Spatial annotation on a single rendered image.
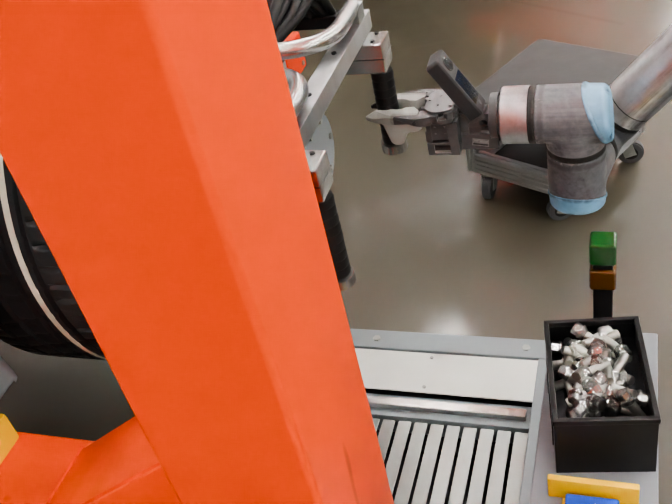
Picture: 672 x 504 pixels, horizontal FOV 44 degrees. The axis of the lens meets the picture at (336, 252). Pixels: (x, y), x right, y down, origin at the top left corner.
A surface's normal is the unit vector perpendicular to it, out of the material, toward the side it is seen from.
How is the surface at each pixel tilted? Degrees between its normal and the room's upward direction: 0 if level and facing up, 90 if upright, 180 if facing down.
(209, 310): 90
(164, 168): 90
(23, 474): 0
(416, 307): 0
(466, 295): 0
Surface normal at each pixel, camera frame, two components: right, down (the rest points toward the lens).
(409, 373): -0.19, -0.77
